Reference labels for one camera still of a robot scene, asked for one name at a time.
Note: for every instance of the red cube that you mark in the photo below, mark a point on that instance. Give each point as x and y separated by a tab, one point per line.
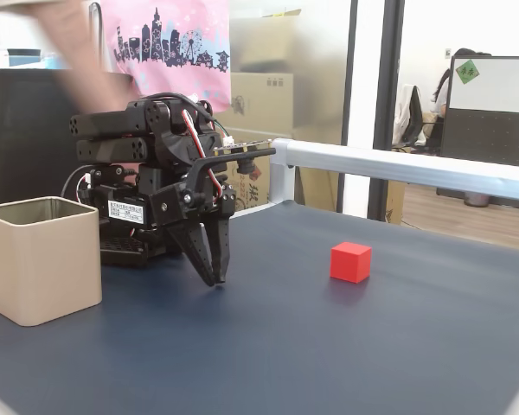
350	263

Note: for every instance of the beige square tin container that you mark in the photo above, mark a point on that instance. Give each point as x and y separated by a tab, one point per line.
43	268

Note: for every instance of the cardboard box with black characters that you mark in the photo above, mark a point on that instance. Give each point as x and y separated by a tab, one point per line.
255	190

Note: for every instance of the black chair back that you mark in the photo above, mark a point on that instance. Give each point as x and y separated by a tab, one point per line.
34	129

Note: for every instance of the open cardboard box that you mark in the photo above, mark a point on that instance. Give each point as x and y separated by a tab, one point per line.
264	43

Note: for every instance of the standing person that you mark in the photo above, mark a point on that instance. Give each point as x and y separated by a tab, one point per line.
177	26

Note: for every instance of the black door pillar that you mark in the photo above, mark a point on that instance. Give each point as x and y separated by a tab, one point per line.
387	86

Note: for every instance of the pink waste bin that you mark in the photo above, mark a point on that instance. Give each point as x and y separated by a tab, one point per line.
476	199

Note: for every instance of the seated person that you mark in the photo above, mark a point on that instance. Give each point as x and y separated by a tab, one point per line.
443	93

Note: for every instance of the black office partition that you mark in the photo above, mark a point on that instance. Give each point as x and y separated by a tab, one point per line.
484	138

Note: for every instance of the green square sticker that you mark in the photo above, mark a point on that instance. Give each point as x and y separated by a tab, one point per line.
467	71

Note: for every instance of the aluminium frame rail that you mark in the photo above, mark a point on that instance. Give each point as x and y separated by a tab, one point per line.
372	162

